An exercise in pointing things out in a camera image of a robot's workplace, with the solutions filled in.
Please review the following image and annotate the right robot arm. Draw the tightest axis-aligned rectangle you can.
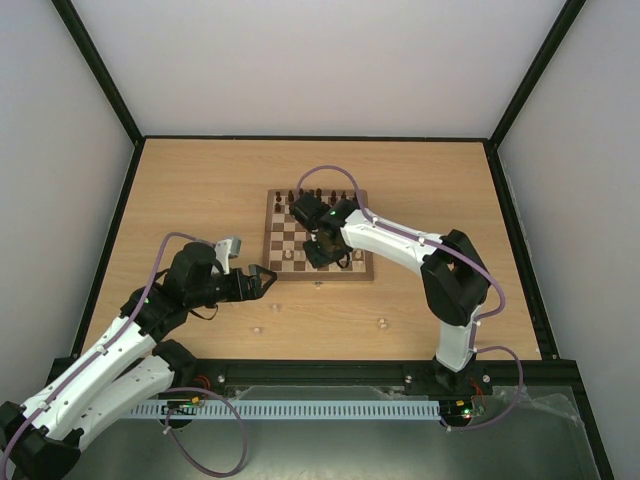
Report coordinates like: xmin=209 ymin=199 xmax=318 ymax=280
xmin=290 ymin=193 xmax=491 ymax=392

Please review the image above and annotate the electronics board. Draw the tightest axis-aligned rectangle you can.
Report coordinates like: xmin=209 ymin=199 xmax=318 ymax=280
xmin=440 ymin=396 xmax=487 ymax=420
xmin=160 ymin=396 xmax=207 ymax=416

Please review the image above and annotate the left electronics board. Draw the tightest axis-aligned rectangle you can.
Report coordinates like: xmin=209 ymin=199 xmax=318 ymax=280
xmin=160 ymin=396 xmax=207 ymax=416

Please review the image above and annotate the right electronics board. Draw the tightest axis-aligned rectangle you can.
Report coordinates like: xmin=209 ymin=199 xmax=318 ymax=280
xmin=440 ymin=396 xmax=487 ymax=420

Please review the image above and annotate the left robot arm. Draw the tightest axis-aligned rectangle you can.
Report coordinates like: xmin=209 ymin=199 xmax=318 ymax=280
xmin=1 ymin=237 xmax=277 ymax=479

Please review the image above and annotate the wooden chess board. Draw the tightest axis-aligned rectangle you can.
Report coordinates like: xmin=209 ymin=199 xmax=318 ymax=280
xmin=263 ymin=189 xmax=374 ymax=282

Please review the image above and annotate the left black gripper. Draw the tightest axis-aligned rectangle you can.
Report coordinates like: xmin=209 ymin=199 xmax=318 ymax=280
xmin=189 ymin=264 xmax=279 ymax=308

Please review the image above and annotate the black cage frame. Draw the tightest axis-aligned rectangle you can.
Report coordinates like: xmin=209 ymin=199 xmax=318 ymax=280
xmin=48 ymin=0 xmax=614 ymax=479

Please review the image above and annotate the light blue cable duct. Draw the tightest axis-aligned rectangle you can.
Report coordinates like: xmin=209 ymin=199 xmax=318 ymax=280
xmin=124 ymin=400 xmax=441 ymax=421

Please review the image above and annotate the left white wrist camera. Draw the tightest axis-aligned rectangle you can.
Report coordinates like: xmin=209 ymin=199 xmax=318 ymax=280
xmin=212 ymin=236 xmax=242 ymax=274

